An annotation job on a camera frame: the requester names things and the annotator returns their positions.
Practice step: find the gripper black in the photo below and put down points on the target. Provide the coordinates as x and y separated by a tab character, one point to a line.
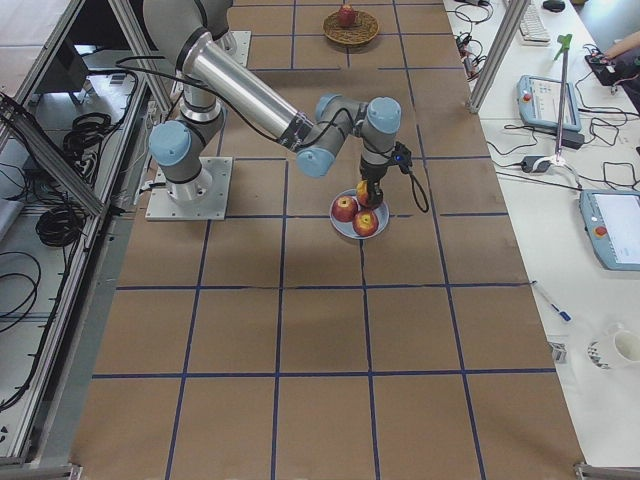
372	175

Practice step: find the red apple carried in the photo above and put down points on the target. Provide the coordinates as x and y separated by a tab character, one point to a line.
362	192

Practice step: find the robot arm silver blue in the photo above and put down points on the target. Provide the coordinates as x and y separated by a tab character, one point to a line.
195	37

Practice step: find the red apple back on plate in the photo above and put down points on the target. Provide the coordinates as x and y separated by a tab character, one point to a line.
370	201

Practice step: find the red apple on plate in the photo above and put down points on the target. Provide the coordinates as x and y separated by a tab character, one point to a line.
344	208
365	223
370	201

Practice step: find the red apple front on plate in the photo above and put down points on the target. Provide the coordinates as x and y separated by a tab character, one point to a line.
365	223

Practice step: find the red apple left on plate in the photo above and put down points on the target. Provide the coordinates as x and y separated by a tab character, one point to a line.
344	208

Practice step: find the light blue plate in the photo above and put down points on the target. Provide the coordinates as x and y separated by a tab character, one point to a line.
346	229

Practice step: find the woven wicker basket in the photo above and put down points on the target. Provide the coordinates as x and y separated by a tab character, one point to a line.
364	29

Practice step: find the red apple in basket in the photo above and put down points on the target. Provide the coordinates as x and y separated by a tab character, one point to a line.
346	16

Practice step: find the far teach pendant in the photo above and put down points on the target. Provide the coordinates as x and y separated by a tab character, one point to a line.
538	103

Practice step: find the teach pendant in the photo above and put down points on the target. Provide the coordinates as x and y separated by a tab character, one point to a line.
538	103
611	221

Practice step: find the white keyboard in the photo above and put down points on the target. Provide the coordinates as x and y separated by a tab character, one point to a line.
532	30

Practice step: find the blue white pen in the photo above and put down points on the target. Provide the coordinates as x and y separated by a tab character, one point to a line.
562	313

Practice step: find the near teach pendant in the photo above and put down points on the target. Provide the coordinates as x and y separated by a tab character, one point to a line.
611	221

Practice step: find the long grabber stick green tip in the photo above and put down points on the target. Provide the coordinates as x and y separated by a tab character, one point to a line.
563	53

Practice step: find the white mug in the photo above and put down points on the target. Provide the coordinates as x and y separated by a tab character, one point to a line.
615	347

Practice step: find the aluminium frame post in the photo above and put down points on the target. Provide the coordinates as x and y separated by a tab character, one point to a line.
500	45

